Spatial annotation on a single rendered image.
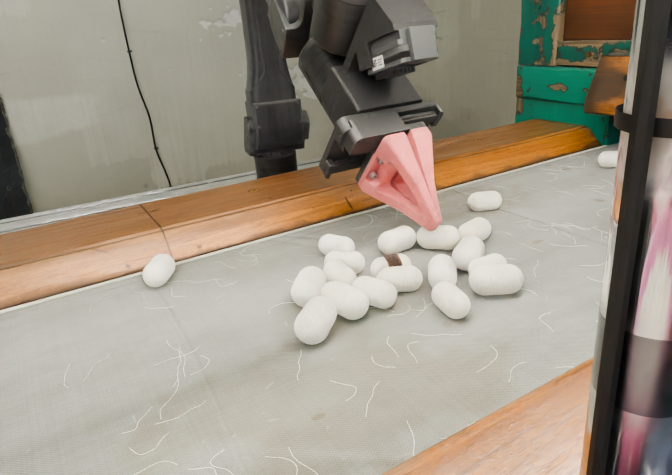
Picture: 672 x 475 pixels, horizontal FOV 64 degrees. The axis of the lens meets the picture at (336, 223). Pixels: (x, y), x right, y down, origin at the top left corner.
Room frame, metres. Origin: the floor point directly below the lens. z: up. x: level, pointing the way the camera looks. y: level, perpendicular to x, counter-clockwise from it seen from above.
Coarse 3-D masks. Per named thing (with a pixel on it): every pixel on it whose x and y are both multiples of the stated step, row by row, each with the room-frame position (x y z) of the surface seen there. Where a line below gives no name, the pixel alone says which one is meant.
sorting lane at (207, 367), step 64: (448, 192) 0.56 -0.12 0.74; (512, 192) 0.54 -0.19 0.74; (576, 192) 0.53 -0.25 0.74; (256, 256) 0.42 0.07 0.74; (320, 256) 0.41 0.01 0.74; (512, 256) 0.39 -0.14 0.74; (576, 256) 0.38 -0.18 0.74; (0, 320) 0.34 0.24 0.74; (64, 320) 0.33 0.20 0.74; (128, 320) 0.33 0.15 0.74; (192, 320) 0.32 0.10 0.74; (256, 320) 0.32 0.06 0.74; (384, 320) 0.30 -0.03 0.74; (448, 320) 0.30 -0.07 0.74; (512, 320) 0.29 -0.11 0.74; (576, 320) 0.29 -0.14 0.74; (0, 384) 0.26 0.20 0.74; (64, 384) 0.26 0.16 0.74; (128, 384) 0.26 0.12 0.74; (192, 384) 0.25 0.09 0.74; (256, 384) 0.25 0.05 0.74; (320, 384) 0.24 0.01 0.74; (384, 384) 0.24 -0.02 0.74; (448, 384) 0.24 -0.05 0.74; (512, 384) 0.23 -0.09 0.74; (0, 448) 0.21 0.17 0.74; (64, 448) 0.21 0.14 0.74; (128, 448) 0.21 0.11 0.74; (192, 448) 0.20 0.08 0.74; (256, 448) 0.20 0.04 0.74; (320, 448) 0.20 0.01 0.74; (384, 448) 0.19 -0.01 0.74
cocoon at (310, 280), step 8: (304, 272) 0.34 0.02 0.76; (312, 272) 0.34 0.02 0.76; (320, 272) 0.34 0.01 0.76; (296, 280) 0.33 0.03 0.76; (304, 280) 0.33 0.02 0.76; (312, 280) 0.33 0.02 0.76; (320, 280) 0.34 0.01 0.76; (296, 288) 0.32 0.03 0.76; (304, 288) 0.32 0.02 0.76; (312, 288) 0.32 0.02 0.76; (320, 288) 0.33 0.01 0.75; (296, 296) 0.32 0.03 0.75; (304, 296) 0.32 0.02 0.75; (312, 296) 0.32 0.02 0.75; (304, 304) 0.32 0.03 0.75
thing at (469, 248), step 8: (464, 240) 0.38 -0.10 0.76; (472, 240) 0.38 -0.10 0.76; (480, 240) 0.38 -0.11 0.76; (456, 248) 0.37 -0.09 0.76; (464, 248) 0.36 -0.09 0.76; (472, 248) 0.36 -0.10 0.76; (480, 248) 0.37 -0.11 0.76; (456, 256) 0.36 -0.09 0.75; (464, 256) 0.36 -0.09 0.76; (472, 256) 0.36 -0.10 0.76; (480, 256) 0.36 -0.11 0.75; (456, 264) 0.36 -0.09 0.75; (464, 264) 0.36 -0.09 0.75
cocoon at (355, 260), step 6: (330, 252) 0.38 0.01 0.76; (336, 252) 0.38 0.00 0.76; (342, 252) 0.38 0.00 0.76; (348, 252) 0.38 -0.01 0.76; (354, 252) 0.38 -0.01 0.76; (330, 258) 0.37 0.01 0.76; (336, 258) 0.37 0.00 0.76; (342, 258) 0.37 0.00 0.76; (348, 258) 0.37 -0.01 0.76; (354, 258) 0.37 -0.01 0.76; (360, 258) 0.37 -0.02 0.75; (324, 264) 0.38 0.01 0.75; (348, 264) 0.37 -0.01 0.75; (354, 264) 0.37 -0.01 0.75; (360, 264) 0.37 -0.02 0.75; (354, 270) 0.37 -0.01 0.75; (360, 270) 0.37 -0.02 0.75
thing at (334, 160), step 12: (324, 108) 0.49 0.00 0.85; (396, 108) 0.45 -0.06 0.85; (408, 108) 0.45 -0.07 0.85; (420, 108) 0.46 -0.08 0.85; (432, 108) 0.47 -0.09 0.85; (348, 120) 0.42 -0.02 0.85; (408, 120) 0.45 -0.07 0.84; (420, 120) 0.46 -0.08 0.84; (432, 120) 0.47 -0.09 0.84; (336, 132) 0.43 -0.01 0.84; (336, 144) 0.44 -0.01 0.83; (324, 156) 0.45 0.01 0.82; (336, 156) 0.45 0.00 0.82; (348, 156) 0.46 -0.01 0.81; (360, 156) 0.47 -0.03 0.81; (324, 168) 0.45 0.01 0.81; (336, 168) 0.45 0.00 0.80; (348, 168) 0.46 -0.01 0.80
